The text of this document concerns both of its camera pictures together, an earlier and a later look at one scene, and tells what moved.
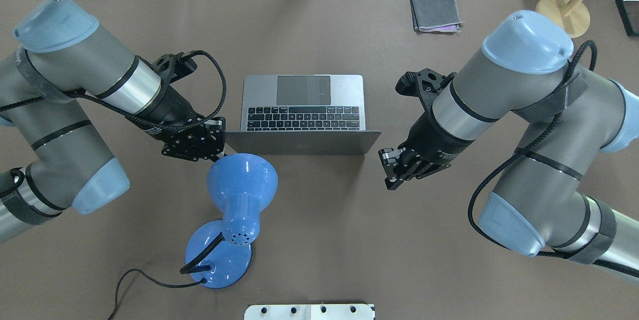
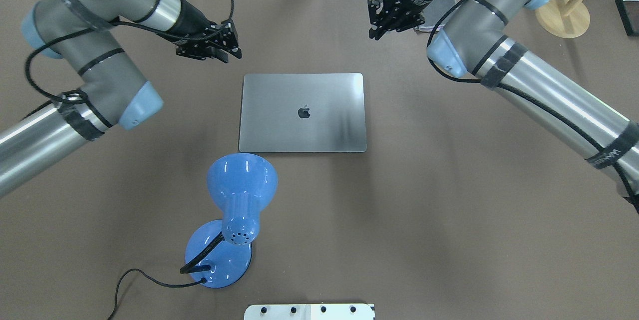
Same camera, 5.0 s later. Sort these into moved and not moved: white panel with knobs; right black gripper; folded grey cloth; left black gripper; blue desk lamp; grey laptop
Moved: left black gripper; right black gripper
Not moved: grey laptop; folded grey cloth; white panel with knobs; blue desk lamp
